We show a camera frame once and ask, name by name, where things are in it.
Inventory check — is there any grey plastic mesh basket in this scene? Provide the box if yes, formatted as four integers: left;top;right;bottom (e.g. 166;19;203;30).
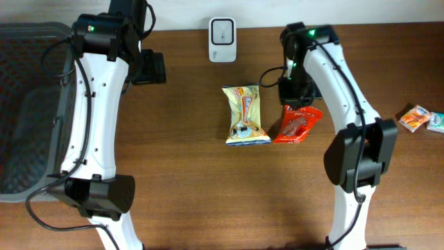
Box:
1;22;76;203

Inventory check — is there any left black cable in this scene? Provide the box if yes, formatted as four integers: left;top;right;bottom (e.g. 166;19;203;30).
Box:
24;2;157;250

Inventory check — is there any orange Kleenex tissue pack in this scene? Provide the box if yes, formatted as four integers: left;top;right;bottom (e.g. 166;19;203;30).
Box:
399;105;432;133

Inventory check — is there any green Kleenex tissue pack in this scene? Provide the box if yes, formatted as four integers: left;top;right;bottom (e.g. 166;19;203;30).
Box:
427;112;444;133

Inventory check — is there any yellow snack bag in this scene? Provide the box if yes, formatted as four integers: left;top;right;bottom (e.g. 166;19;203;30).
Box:
222;83;271;147

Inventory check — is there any white barcode scanner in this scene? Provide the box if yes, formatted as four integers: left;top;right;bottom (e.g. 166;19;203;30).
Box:
208;17;237;63

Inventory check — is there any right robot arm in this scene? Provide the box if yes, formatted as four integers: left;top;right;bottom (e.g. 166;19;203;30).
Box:
278;22;398;250

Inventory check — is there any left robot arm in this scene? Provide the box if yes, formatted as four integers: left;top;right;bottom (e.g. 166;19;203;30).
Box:
46;1;166;249

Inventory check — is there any red candy packet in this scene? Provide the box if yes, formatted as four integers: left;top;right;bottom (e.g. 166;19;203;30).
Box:
273;105;323;144

